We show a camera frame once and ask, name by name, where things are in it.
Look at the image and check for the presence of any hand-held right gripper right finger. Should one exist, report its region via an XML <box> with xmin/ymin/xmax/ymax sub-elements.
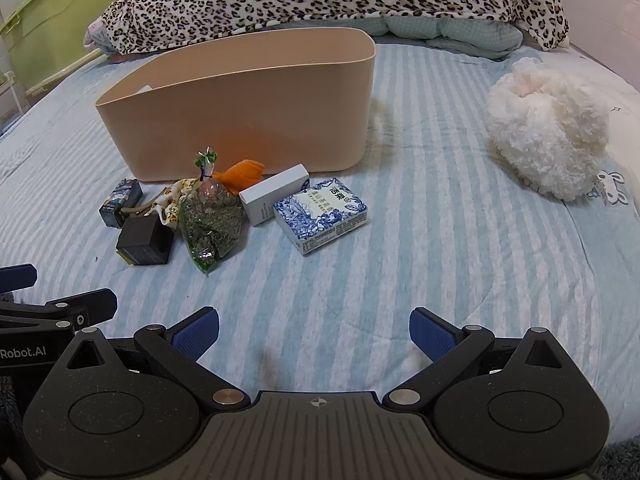
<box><xmin>381</xmin><ymin>306</ymin><xmax>576</xmax><ymax>411</ymax></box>

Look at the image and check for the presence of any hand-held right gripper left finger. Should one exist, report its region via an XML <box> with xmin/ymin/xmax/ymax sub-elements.
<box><xmin>62</xmin><ymin>306</ymin><xmax>252</xmax><ymax>412</ymax></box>

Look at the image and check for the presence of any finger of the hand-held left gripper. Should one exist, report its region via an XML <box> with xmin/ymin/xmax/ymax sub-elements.
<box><xmin>0</xmin><ymin>288</ymin><xmax>119</xmax><ymax>334</ymax></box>
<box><xmin>0</xmin><ymin>264</ymin><xmax>39</xmax><ymax>294</ymax></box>

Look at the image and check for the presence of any black cube box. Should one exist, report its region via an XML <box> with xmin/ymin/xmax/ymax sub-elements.
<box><xmin>115</xmin><ymin>215</ymin><xmax>175</xmax><ymax>266</ymax></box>

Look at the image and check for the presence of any dark blue small box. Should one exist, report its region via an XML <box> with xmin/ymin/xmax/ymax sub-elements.
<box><xmin>99</xmin><ymin>179</ymin><xmax>144</xmax><ymax>229</ymax></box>

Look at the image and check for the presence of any green turtle toy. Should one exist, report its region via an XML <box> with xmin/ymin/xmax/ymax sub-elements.
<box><xmin>178</xmin><ymin>146</ymin><xmax>247</xmax><ymax>276</ymax></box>

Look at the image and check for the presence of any white cardboard box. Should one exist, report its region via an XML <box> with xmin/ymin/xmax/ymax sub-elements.
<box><xmin>238</xmin><ymin>164</ymin><xmax>310</xmax><ymax>227</ymax></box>

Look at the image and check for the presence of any blue white tissue pack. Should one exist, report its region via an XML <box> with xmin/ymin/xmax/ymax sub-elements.
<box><xmin>273</xmin><ymin>177</ymin><xmax>369</xmax><ymax>256</ymax></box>

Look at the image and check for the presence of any orange fabric item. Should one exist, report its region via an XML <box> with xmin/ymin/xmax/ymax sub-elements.
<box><xmin>212</xmin><ymin>159</ymin><xmax>267</xmax><ymax>196</ymax></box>

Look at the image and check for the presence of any beige plastic basket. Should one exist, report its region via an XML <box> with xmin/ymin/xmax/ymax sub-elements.
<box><xmin>94</xmin><ymin>27</ymin><xmax>377</xmax><ymax>183</ymax></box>

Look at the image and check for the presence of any blue striped bed sheet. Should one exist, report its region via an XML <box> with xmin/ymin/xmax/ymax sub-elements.
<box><xmin>0</xmin><ymin>35</ymin><xmax>640</xmax><ymax>441</ymax></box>

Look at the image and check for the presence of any white rack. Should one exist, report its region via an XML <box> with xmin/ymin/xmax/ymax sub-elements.
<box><xmin>0</xmin><ymin>67</ymin><xmax>32</xmax><ymax>132</ymax></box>

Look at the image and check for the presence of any white plush toy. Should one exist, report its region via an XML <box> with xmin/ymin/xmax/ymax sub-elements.
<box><xmin>486</xmin><ymin>57</ymin><xmax>612</xmax><ymax>203</ymax></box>

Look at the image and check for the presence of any pink cloth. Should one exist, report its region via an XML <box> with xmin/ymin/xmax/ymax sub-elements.
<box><xmin>84</xmin><ymin>19</ymin><xmax>132</xmax><ymax>65</ymax></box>

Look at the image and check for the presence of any green storage cabinet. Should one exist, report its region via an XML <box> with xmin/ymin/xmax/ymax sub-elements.
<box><xmin>0</xmin><ymin>0</ymin><xmax>132</xmax><ymax>97</ymax></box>

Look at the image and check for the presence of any white printed quilt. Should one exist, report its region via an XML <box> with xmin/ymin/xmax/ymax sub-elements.
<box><xmin>570</xmin><ymin>47</ymin><xmax>640</xmax><ymax>221</ymax></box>

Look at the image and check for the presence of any teal checked quilt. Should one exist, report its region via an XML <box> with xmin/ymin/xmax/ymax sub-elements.
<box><xmin>260</xmin><ymin>16</ymin><xmax>526</xmax><ymax>60</ymax></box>

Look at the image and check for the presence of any leopard print blanket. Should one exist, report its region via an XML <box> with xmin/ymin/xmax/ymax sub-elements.
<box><xmin>100</xmin><ymin>0</ymin><xmax>570</xmax><ymax>56</ymax></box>

